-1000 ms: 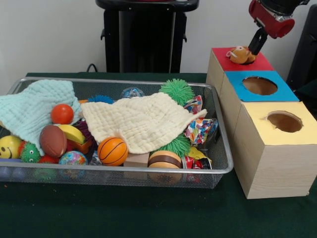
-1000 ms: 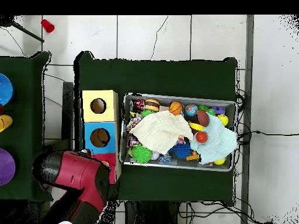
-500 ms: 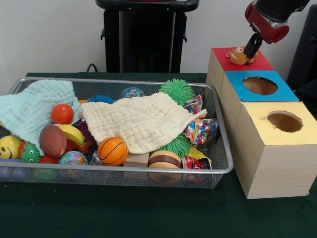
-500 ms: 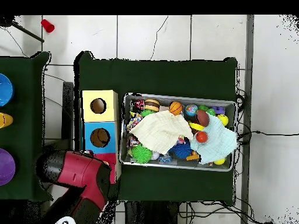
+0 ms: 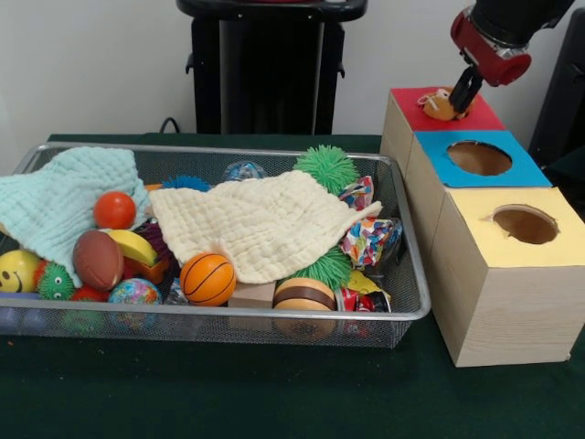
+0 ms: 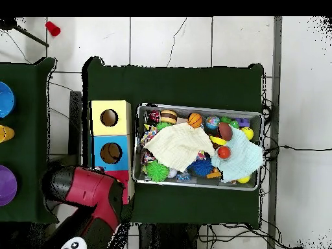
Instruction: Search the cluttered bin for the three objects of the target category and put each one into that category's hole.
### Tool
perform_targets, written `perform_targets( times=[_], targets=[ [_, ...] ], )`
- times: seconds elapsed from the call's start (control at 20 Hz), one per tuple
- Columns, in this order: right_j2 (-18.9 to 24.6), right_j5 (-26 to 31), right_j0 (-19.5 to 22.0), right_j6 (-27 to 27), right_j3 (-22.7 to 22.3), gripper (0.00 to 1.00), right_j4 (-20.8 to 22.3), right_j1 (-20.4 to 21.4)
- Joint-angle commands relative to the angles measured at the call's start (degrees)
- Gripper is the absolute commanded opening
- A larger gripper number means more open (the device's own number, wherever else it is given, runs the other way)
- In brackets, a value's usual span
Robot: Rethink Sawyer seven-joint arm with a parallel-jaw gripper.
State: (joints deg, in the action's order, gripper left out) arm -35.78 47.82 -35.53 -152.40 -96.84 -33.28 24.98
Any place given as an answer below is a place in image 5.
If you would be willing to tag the black furniture frame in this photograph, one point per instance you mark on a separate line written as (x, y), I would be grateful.
(564, 100)

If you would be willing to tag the green spiky ball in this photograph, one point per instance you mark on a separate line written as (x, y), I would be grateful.
(326, 167)

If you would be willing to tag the yellow smiley ball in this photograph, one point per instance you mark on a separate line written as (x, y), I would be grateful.
(16, 272)

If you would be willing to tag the dark green side tablecloth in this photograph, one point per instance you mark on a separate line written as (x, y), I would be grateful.
(571, 169)

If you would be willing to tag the brown toy football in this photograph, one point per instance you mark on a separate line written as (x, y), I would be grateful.
(98, 260)

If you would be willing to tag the globe print ball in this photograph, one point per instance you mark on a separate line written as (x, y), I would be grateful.
(135, 292)

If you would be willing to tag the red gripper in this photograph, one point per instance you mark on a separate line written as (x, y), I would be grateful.
(489, 59)

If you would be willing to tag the toy hamburger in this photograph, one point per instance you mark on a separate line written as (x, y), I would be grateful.
(304, 295)

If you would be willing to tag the orange toy basketball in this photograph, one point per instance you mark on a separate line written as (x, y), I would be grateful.
(208, 279)

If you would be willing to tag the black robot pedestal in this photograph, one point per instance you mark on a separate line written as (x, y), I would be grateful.
(269, 68)

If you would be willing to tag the metal mesh bin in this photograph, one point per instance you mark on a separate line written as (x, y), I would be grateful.
(183, 329)

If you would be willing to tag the plain orange-red ball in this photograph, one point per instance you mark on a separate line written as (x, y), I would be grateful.
(114, 210)

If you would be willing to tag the mint green waffle cloth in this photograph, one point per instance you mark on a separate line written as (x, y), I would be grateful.
(55, 196)

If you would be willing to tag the colourful patterned wrapper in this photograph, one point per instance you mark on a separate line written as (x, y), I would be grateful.
(365, 242)

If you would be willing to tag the cream waffle cloth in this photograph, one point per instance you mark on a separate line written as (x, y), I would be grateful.
(260, 224)

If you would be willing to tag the yellow-brown plush toy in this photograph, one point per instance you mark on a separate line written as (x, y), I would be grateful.
(436, 110)

